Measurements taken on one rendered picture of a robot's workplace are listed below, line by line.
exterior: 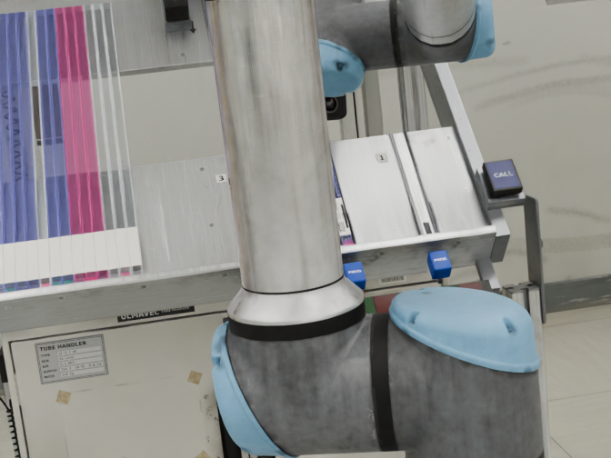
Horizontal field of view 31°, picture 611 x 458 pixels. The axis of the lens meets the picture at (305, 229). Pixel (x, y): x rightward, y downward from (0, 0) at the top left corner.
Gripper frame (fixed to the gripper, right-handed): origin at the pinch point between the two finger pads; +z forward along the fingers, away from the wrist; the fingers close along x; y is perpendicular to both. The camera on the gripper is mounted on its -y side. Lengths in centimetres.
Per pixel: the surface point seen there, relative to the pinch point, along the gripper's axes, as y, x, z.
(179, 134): 80, 13, 159
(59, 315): -26.5, 36.7, -3.1
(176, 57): 12.7, 17.3, 4.1
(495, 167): -16.5, -21.0, -8.2
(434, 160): -11.7, -14.9, -2.3
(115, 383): -27, 33, 32
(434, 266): -28.6, -10.0, -7.9
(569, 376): -14, -80, 146
